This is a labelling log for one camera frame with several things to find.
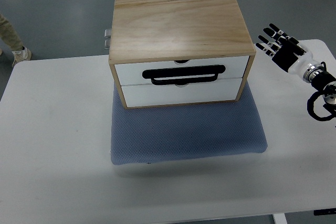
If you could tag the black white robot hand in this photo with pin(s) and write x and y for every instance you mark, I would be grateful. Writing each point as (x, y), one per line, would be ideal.
(285, 51)

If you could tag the black drawer handle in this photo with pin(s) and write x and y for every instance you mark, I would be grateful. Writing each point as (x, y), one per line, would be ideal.
(183, 75)

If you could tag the white drawer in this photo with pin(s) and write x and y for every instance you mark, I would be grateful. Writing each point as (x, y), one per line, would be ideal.
(131, 73)
(151, 95)

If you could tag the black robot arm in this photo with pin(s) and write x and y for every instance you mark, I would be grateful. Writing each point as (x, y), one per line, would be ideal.
(324, 83)

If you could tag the wooden drawer cabinet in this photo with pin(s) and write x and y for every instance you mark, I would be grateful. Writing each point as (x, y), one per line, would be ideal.
(177, 30)

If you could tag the white table leg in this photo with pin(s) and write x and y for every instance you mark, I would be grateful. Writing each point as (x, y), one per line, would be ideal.
(279, 218)

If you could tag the blue-grey foam mat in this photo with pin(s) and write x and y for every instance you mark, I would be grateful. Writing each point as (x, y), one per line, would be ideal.
(173, 133)

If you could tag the metal clamp behind cabinet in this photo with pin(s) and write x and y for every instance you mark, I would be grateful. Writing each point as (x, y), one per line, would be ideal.
(107, 37)

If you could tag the white sneaker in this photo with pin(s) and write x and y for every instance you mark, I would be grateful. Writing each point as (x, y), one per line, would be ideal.
(21, 55)

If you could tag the person's leg beige trousers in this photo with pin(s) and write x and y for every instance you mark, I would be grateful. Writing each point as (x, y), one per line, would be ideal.
(9, 35)

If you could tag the black bracket under table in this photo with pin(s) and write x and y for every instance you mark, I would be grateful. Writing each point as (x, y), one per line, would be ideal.
(322, 212)

